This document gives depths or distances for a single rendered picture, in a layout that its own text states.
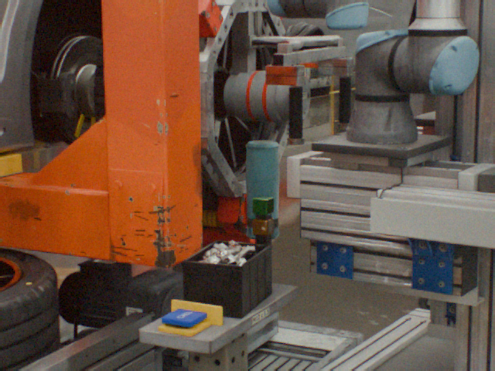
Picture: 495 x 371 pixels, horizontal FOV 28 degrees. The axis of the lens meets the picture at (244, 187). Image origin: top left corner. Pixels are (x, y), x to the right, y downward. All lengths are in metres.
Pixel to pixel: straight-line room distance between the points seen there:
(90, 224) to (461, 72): 0.92
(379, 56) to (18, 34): 0.97
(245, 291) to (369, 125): 0.44
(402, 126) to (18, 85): 1.02
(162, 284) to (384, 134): 0.79
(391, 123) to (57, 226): 0.83
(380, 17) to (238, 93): 2.66
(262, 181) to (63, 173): 0.55
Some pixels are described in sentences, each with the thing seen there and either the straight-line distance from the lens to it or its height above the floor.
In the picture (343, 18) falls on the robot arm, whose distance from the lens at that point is 1.83.
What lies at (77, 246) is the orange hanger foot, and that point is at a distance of 2.40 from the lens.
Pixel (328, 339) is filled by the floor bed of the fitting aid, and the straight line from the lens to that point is 3.15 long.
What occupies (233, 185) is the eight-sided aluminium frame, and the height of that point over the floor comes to 0.62.
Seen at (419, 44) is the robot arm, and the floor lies 1.03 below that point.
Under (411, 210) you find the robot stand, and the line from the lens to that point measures 1.96.
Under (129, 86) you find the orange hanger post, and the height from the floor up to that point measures 0.93.
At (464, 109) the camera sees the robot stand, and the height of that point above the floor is 0.88.
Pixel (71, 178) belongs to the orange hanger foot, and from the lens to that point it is 2.40.
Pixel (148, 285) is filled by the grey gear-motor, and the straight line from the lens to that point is 2.57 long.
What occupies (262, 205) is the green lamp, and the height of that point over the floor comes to 0.64.
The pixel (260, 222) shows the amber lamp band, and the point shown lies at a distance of 2.35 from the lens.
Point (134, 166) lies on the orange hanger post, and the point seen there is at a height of 0.75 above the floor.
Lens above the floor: 1.12
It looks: 11 degrees down
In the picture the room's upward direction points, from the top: straight up
